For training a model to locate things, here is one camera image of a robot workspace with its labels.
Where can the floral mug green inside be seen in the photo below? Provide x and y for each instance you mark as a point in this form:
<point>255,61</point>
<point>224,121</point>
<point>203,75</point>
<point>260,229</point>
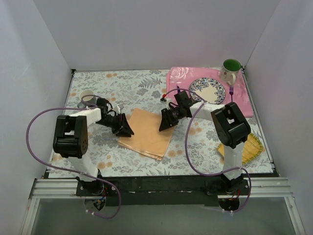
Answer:
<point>229,71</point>

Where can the yellow bamboo mat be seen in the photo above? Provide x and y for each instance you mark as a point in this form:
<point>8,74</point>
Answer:
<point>252,149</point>

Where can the aluminium frame rail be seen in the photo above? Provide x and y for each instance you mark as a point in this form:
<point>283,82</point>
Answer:
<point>256,187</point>

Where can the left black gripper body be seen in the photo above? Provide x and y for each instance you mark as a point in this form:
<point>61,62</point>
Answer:
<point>120,123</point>

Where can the blue floral plate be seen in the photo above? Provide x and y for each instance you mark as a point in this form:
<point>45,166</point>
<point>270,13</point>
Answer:
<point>209,89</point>

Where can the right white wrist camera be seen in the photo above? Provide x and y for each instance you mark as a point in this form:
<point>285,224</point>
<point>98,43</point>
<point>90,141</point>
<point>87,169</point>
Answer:
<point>166,101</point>

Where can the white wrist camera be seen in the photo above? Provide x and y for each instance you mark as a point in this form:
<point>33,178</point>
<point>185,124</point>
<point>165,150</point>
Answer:
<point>119,108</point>
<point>166,101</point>

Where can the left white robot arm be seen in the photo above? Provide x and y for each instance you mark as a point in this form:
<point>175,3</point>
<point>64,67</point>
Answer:
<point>71,136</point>

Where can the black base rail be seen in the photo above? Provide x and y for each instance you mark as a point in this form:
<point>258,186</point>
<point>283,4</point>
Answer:
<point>163,198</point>

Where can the purple fork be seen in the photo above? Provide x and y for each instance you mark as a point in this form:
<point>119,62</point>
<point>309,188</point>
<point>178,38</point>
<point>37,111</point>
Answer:
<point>231,92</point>

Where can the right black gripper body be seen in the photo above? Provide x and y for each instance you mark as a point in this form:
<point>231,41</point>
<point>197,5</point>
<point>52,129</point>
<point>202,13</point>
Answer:
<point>168,117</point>

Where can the orange satin napkin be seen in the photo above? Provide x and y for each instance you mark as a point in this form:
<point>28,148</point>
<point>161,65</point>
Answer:
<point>147,139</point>

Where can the pink floral placemat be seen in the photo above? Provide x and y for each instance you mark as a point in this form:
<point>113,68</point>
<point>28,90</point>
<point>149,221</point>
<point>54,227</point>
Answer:
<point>184,76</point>

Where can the grey mug white inside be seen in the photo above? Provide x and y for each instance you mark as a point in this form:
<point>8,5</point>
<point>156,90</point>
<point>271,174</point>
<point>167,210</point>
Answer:
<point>87,99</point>

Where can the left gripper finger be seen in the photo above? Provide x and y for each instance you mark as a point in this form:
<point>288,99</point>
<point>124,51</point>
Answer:
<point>124,134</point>
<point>125,126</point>

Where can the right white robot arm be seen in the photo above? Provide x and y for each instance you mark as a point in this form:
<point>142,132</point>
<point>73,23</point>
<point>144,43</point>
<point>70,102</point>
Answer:
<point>230,124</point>

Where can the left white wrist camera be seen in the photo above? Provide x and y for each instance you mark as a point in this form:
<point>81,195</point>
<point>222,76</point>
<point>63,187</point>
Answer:
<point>119,108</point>

